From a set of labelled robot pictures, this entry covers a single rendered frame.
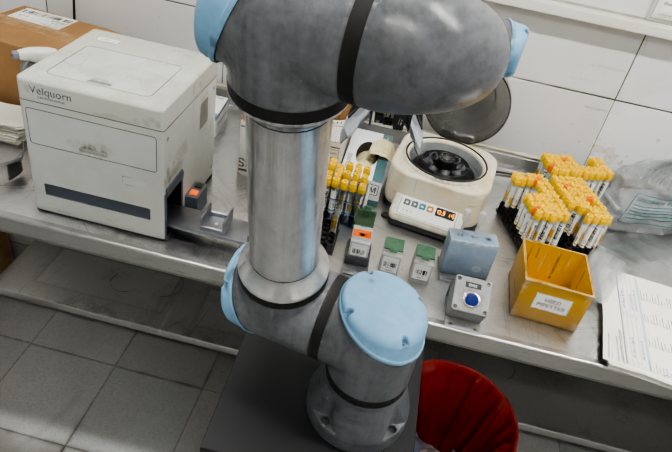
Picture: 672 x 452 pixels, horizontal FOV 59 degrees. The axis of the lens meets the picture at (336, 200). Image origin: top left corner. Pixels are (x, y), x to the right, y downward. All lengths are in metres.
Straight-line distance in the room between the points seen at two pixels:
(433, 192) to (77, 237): 0.76
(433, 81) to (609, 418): 1.70
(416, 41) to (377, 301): 0.39
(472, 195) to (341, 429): 0.68
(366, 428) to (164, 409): 1.27
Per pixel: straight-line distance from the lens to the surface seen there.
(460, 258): 1.24
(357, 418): 0.84
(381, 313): 0.73
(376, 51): 0.44
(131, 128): 1.12
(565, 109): 1.68
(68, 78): 1.18
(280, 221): 0.62
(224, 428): 0.89
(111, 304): 1.98
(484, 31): 0.48
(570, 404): 2.02
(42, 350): 2.25
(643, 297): 1.44
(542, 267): 1.33
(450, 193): 1.35
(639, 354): 1.30
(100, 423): 2.04
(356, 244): 1.19
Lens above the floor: 1.68
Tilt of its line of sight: 35 degrees down
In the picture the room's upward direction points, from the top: 11 degrees clockwise
